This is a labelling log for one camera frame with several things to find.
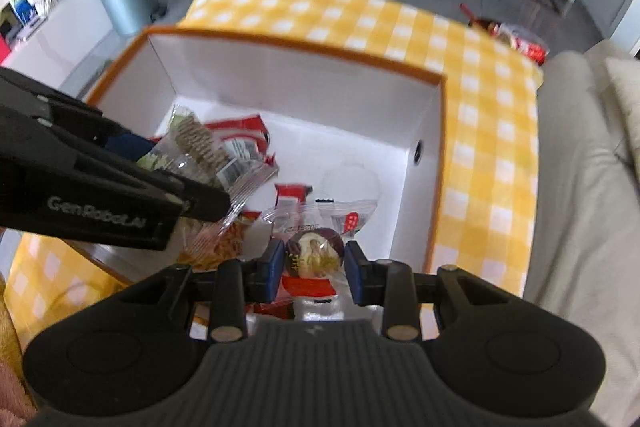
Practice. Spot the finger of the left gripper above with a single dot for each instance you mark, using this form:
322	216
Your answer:
181	197
34	99

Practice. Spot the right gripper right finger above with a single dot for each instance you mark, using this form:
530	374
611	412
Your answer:
388	284

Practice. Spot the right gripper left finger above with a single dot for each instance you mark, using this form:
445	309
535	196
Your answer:
237	283

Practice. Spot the red Mimi shrimp sticks bag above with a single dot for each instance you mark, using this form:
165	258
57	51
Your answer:
205	245

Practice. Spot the clear bag brown crackers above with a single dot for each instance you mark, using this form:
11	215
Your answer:
193	151

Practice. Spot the large red snack bag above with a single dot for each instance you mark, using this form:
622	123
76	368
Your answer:
246	138

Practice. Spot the small red packet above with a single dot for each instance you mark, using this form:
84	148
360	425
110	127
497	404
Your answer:
292	194

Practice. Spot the clear packet round chocolate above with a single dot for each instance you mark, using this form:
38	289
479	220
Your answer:
314	235

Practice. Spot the white side cabinet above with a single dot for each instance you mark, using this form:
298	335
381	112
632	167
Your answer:
54	50

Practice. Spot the yellow checkered tablecloth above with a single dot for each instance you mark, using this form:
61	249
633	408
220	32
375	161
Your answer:
485	213

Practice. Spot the orange cardboard box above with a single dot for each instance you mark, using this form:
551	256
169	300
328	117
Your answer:
350	127

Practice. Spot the grey sofa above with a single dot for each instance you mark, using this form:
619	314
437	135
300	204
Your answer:
584	265

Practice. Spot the pink fluffy rug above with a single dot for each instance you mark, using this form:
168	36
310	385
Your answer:
16	409

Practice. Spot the floor bin with snack wrappers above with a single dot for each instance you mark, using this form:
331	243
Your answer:
518	38

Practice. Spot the beige cushion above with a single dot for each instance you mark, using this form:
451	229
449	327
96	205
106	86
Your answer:
624	76

